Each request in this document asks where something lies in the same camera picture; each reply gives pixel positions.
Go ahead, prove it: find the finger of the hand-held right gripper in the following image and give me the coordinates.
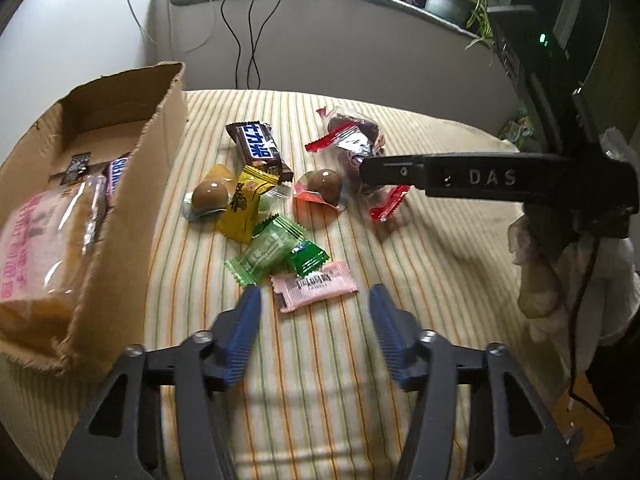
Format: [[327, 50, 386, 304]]
[[359, 155, 426, 196]]

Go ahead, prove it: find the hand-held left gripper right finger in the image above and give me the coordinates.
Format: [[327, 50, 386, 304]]
[[367, 283, 583, 480]]

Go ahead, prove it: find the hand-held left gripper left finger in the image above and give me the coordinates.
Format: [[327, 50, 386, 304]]
[[52, 284, 263, 480]]

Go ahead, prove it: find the red clear date packet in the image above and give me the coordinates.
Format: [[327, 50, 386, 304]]
[[305, 106, 388, 171], [367, 184, 412, 223]]

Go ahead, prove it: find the red braised egg packet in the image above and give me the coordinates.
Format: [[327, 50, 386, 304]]
[[294, 169, 348, 211]]

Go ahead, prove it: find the light green candy packet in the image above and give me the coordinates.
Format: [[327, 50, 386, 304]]
[[223, 214, 306, 286]]

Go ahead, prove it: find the pink candy packet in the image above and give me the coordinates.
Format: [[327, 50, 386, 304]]
[[271, 260, 359, 314]]

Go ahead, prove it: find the dark green candy packet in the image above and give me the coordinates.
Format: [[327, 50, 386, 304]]
[[285, 240, 332, 278]]

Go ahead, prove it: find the yellow candy packet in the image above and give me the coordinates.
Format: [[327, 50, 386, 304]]
[[215, 165, 291, 245]]

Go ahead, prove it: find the brown chocolate bar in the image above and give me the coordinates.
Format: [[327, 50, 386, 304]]
[[225, 120, 296, 184]]

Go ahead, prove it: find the cardboard box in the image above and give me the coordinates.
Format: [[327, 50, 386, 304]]
[[0, 61, 189, 378]]

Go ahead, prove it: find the person's right hand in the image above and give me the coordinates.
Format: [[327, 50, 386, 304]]
[[507, 202, 640, 347]]

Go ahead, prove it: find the green printed packet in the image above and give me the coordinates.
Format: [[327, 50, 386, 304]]
[[500, 110, 535, 149]]

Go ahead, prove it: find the potted spider plant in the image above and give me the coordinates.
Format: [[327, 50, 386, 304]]
[[402, 0, 498, 66]]

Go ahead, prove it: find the small chocolate bar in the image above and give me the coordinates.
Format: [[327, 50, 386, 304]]
[[102, 154, 133, 206]]

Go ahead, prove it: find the pink printed bread packet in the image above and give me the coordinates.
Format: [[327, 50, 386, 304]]
[[0, 175, 108, 346]]

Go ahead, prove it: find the black patterned snack packet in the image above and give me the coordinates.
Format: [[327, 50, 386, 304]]
[[60, 152, 93, 186]]

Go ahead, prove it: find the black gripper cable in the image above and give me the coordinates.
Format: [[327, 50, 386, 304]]
[[567, 232, 613, 423]]

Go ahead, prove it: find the white looped cable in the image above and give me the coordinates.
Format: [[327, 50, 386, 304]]
[[167, 0, 213, 53]]

